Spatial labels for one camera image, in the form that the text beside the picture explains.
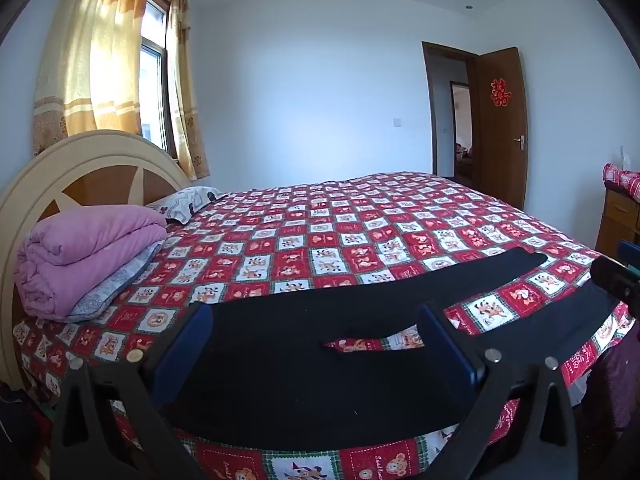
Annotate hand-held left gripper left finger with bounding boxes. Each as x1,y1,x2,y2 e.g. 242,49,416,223
50,304,216,480

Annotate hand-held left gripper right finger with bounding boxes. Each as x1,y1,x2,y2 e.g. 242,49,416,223
419,303,593,480

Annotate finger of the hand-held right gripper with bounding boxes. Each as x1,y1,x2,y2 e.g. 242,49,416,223
591,256,638,303

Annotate black pants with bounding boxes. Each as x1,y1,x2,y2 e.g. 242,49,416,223
165,250,621,453

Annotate wooden cabinet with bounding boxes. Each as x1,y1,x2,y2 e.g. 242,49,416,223
595,182,640,261

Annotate grey patterned pillow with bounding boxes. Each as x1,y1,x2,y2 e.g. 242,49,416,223
65,240,166,323

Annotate red checkered cloth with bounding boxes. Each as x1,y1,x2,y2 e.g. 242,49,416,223
601,162,640,194

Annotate person's dark clothing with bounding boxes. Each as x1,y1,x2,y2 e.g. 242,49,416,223
587,327,640,433

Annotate folded pink quilt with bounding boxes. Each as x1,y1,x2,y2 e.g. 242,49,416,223
14,206,168,318

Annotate white patterned pillow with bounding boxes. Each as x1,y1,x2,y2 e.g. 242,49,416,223
145,186,223,224

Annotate brown wooden door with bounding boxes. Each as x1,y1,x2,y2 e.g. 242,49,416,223
472,47,530,211

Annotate red checkered printed bedspread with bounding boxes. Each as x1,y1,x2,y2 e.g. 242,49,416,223
12,171,636,480

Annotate dark clothes pile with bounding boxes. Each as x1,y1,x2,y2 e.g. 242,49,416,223
0,382,51,480

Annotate cream wooden headboard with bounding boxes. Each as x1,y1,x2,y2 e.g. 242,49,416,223
0,130,193,391

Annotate window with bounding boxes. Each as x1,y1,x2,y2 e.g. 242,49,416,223
137,0,178,161

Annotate wide yellow curtain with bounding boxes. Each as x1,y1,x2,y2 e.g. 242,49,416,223
32,0,156,156

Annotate brown door frame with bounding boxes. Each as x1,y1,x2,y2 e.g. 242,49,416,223
421,41,481,181

